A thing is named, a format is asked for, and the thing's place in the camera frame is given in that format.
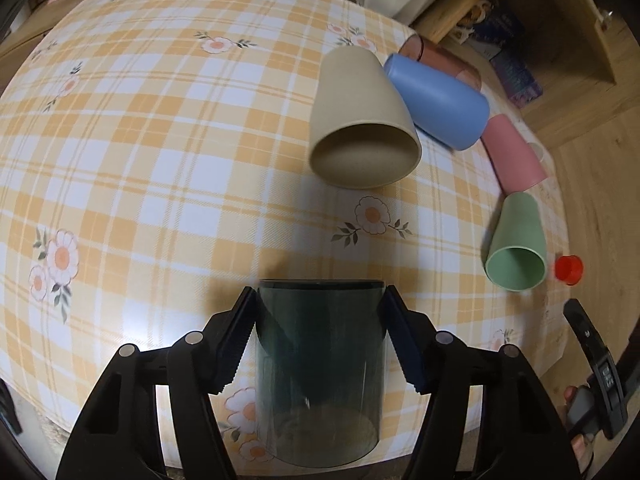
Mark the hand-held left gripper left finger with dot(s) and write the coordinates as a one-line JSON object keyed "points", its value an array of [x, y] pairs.
{"points": [[239, 330]]}

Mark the wooden shelf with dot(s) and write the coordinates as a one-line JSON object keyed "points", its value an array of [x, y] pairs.
{"points": [[560, 20]]}

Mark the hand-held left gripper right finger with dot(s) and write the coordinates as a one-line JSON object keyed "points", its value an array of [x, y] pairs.
{"points": [[400, 330]]}

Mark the brown transparent cup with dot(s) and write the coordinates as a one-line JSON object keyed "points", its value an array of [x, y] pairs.
{"points": [[445, 62]]}

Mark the pink cup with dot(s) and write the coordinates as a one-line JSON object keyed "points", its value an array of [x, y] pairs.
{"points": [[512, 155]]}

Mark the blue cup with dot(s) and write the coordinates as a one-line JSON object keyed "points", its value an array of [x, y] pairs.
{"points": [[440, 102]]}

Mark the small red cap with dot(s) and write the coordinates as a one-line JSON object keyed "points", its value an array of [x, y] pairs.
{"points": [[570, 269]]}

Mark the beige cup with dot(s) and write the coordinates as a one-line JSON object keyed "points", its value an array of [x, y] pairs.
{"points": [[357, 100]]}

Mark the plaid floral tablecloth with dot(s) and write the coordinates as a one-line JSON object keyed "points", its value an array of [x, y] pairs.
{"points": [[165, 160]]}

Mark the person's right hand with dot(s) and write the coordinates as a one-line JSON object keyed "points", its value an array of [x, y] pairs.
{"points": [[584, 452]]}

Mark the dark green transparent glass cup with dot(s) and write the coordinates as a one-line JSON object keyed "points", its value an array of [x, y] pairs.
{"points": [[320, 360]]}

